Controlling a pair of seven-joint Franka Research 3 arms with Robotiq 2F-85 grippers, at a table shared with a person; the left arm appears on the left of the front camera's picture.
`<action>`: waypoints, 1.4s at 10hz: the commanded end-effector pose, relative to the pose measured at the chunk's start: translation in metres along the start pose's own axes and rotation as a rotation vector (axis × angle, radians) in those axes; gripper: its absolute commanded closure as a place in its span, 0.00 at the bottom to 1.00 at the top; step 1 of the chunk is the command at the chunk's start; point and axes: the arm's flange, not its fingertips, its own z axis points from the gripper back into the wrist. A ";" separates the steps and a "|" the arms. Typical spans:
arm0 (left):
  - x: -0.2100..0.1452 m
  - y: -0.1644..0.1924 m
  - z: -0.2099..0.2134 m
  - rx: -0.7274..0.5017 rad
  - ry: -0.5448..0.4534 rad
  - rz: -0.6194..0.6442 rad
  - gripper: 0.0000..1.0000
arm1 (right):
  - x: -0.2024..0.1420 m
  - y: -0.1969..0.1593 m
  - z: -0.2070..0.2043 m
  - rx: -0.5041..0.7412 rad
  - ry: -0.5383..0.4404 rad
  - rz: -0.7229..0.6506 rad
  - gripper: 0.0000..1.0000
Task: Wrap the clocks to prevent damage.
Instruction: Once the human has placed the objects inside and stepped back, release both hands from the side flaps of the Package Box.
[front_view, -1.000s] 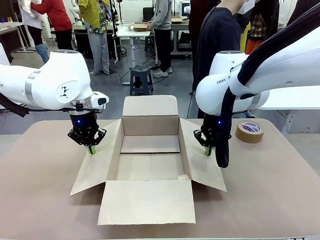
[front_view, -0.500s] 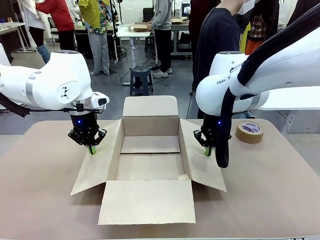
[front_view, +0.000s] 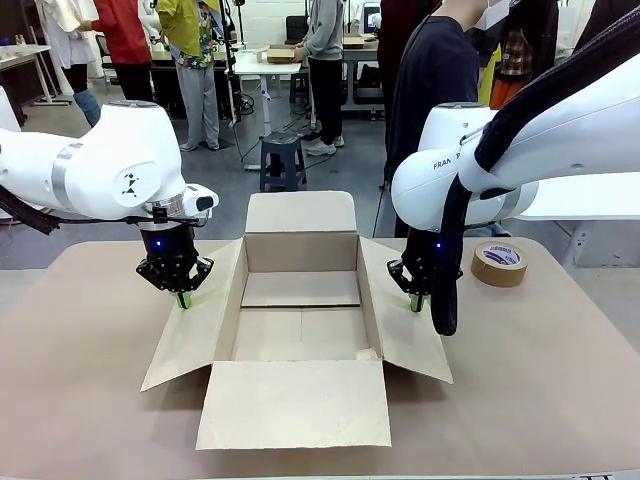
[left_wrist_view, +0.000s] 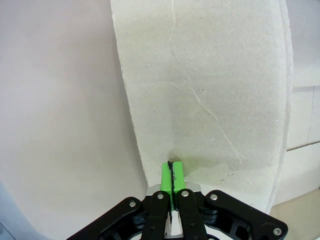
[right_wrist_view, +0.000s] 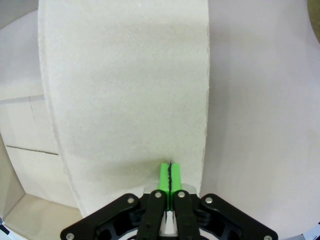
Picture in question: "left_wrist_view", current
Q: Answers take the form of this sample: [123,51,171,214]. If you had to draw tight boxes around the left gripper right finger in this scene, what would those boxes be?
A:
[171,160,289,240]

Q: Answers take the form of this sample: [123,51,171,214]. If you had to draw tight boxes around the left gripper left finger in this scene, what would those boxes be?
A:
[66,161,174,240]

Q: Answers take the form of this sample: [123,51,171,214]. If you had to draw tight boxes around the brown cardboard box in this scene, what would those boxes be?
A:
[109,0,320,213]

